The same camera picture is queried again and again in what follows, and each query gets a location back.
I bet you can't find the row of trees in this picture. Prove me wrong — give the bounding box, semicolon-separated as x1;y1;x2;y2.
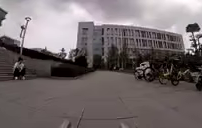
103;44;187;71

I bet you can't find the street lamp pole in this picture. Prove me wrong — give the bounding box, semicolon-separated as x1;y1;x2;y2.
19;16;33;56

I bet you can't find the robot's own part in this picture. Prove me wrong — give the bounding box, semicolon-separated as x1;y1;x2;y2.
59;119;72;128

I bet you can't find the tall pruned tree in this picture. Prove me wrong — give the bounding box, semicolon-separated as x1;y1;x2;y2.
185;22;202;57

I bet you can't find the grey paved plaza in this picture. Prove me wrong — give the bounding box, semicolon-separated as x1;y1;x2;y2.
0;69;202;128

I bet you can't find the large grey multi-storey building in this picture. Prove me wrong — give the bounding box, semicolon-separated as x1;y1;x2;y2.
76;21;186;70

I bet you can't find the dark hedge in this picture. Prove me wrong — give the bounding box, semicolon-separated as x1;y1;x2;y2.
50;61;90;78

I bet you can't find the row of parked bicycles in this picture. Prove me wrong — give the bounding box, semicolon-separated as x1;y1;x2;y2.
133;58;202;92

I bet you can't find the person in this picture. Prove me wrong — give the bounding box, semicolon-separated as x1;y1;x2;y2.
12;56;27;81

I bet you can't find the grey retaining wall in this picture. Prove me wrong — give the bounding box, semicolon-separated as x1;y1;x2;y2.
2;46;62;79

